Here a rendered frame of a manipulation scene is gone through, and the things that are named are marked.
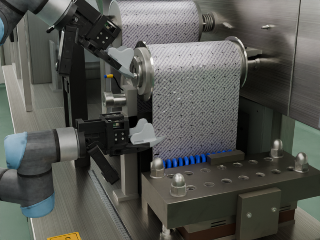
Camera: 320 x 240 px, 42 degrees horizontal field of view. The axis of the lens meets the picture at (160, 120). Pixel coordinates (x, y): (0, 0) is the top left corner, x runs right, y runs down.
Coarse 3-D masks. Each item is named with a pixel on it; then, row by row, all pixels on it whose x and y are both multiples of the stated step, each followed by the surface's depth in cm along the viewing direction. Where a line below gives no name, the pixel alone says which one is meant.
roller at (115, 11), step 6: (192, 0) 127; (114, 6) 120; (198, 6) 124; (114, 12) 120; (198, 12) 123; (120, 18) 115; (120, 24) 116; (120, 36) 117; (114, 42) 124; (120, 42) 118
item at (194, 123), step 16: (160, 96) 99; (176, 96) 100; (192, 96) 102; (208, 96) 103; (224, 96) 105; (160, 112) 100; (176, 112) 101; (192, 112) 103; (208, 112) 105; (224, 112) 107; (160, 128) 101; (176, 128) 103; (192, 128) 104; (208, 128) 106; (224, 128) 108; (160, 144) 102; (176, 144) 104; (192, 144) 106; (208, 144) 108; (224, 144) 109
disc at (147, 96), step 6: (138, 42) 102; (144, 42) 98; (144, 48) 98; (150, 54) 95; (150, 60) 95; (150, 66) 96; (150, 72) 96; (150, 78) 96; (150, 84) 97; (150, 90) 97; (144, 96) 102; (150, 96) 99
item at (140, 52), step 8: (136, 48) 101; (144, 56) 97; (240, 56) 105; (144, 64) 96; (240, 64) 105; (144, 72) 97; (240, 72) 106; (144, 80) 98; (136, 88) 104; (144, 88) 98
